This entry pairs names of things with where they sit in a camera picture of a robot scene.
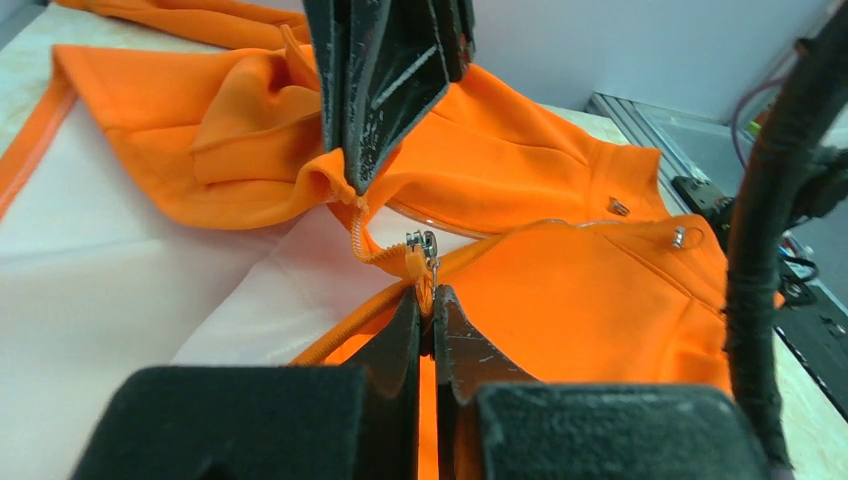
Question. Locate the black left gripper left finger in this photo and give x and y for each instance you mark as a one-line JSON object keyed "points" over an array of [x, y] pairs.
{"points": [[356, 420]]}

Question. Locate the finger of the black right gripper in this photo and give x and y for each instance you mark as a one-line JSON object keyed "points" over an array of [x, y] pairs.
{"points": [[329, 24], [403, 56]]}

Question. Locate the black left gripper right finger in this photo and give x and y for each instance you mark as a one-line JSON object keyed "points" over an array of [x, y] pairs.
{"points": [[496, 421]]}

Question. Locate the orange fleece jacket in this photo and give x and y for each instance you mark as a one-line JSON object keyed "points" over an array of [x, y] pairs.
{"points": [[230, 143]]}

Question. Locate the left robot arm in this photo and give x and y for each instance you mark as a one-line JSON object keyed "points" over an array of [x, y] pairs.
{"points": [[775, 252]]}

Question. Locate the aluminium front rail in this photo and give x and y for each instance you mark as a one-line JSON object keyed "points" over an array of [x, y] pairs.
{"points": [[690, 146]]}

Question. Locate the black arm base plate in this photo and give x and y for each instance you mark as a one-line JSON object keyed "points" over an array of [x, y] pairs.
{"points": [[810, 323]]}

